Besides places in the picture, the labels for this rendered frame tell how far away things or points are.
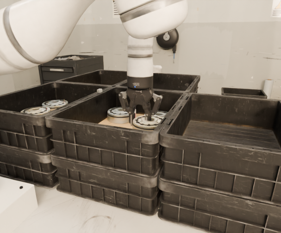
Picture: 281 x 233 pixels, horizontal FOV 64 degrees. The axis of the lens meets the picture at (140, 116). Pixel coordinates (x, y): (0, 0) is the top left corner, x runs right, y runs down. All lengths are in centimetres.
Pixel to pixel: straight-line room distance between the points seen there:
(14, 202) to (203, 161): 43
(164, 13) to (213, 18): 370
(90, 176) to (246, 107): 54
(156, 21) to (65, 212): 51
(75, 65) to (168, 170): 193
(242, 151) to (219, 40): 358
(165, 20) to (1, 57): 24
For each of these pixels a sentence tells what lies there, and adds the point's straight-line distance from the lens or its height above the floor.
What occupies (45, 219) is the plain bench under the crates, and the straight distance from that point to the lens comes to 65.
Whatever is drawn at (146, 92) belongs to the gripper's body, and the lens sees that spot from 65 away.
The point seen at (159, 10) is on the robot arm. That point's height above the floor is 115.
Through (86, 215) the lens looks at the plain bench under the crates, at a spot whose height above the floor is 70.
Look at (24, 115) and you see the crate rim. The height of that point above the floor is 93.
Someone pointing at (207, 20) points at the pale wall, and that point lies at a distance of 399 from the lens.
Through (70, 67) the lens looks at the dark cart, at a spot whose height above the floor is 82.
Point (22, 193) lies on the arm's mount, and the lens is 63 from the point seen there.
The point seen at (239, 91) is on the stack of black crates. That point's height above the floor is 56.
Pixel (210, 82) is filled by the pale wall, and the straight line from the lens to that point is 405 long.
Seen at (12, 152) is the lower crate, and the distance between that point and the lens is 75.
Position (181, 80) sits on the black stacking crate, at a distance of 123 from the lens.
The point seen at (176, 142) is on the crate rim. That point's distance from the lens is 46.
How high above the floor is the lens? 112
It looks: 20 degrees down
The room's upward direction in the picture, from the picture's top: straight up
